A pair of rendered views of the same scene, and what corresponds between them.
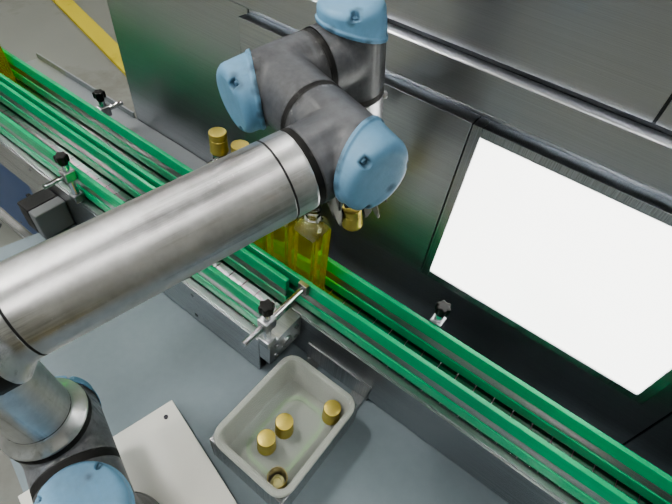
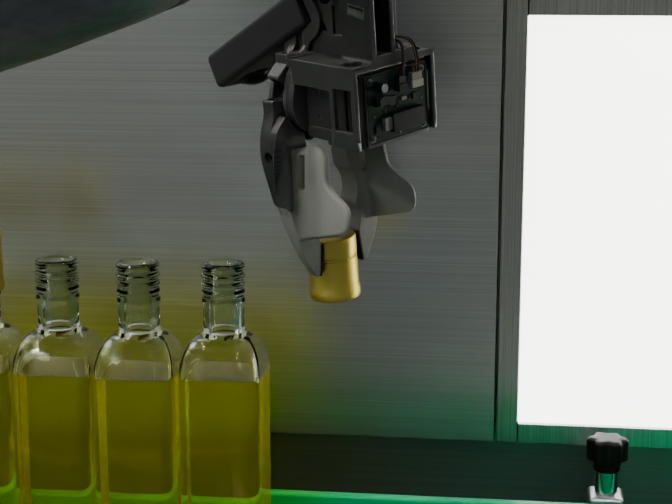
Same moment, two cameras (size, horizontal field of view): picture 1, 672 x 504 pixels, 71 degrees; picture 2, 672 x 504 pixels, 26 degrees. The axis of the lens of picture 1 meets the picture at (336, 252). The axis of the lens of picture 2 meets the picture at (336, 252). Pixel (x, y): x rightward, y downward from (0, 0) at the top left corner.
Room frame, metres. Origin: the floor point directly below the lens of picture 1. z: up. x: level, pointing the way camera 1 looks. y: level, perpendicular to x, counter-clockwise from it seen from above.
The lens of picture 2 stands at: (-0.31, 0.38, 1.35)
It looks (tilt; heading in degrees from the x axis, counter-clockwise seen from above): 12 degrees down; 336
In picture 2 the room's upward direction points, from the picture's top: straight up
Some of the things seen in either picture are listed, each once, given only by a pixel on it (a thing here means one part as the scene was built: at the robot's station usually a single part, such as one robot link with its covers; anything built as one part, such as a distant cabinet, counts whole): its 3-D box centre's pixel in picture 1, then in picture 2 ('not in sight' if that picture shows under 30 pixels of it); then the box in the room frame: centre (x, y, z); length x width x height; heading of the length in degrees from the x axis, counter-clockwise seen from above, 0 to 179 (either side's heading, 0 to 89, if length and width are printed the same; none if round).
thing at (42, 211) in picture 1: (46, 213); not in sight; (0.79, 0.74, 0.79); 0.08 x 0.08 x 0.08; 59
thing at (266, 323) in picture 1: (275, 316); not in sight; (0.48, 0.09, 0.95); 0.17 x 0.03 x 0.12; 149
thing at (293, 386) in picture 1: (286, 427); not in sight; (0.34, 0.05, 0.80); 0.22 x 0.17 x 0.09; 149
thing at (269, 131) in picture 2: not in sight; (295, 140); (0.56, 0.02, 1.23); 0.05 x 0.02 x 0.09; 109
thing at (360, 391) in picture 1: (295, 418); not in sight; (0.36, 0.03, 0.79); 0.27 x 0.17 x 0.08; 149
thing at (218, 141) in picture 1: (218, 141); not in sight; (0.73, 0.25, 1.14); 0.04 x 0.04 x 0.04
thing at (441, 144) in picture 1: (436, 199); (474, 220); (0.63, -0.16, 1.15); 0.90 x 0.03 x 0.34; 59
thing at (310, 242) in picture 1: (309, 255); (226, 477); (0.61, 0.05, 0.99); 0.06 x 0.06 x 0.21; 59
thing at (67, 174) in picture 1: (60, 183); not in sight; (0.76, 0.63, 0.94); 0.07 x 0.04 x 0.13; 149
